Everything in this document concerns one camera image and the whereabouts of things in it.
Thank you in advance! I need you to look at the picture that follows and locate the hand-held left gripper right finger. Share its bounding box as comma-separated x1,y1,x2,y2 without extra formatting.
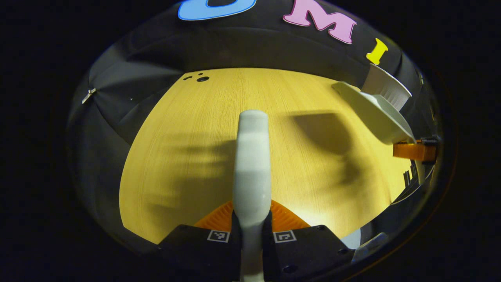
261,200,355,282

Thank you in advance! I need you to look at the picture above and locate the wooden desktop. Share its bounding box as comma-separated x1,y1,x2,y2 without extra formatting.
119,67,415,244

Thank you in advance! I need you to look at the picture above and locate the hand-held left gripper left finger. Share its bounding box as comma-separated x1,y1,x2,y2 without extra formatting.
157,200,242,282

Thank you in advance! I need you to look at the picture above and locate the black desk edge bracket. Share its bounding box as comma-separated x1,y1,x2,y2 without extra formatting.
402,160,418,188

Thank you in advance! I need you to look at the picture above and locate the white ribbed garbage bin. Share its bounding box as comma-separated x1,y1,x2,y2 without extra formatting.
360,63,412,112

